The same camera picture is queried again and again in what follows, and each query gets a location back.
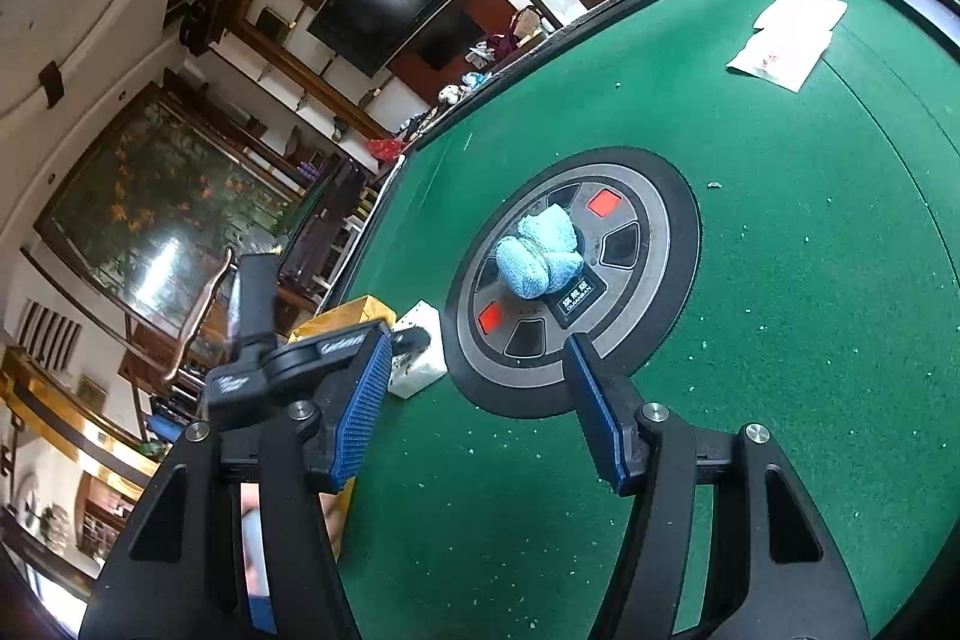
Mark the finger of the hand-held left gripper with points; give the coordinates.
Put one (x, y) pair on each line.
(412, 341)

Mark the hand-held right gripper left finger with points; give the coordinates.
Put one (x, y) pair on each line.
(364, 415)

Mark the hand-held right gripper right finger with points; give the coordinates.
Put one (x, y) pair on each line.
(592, 407)

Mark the blue knit cloth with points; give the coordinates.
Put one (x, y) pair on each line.
(536, 265)

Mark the person's left forearm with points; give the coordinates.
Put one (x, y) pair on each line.
(255, 535)

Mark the curved wooden armchair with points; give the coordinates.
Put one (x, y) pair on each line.
(199, 310)

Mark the black side table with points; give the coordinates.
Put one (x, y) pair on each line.
(330, 227)

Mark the round table control panel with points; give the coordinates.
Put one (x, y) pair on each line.
(660, 235)

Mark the framed floral picture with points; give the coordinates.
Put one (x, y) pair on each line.
(165, 205)

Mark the white air vent grille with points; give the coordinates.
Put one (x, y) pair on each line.
(49, 336)

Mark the wooden display cabinet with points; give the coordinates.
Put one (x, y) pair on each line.
(45, 392)

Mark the dark wood television cabinet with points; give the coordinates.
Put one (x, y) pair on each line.
(442, 40)

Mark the dark red bag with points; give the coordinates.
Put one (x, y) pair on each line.
(514, 33)

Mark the white paper packet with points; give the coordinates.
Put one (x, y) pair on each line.
(787, 44)

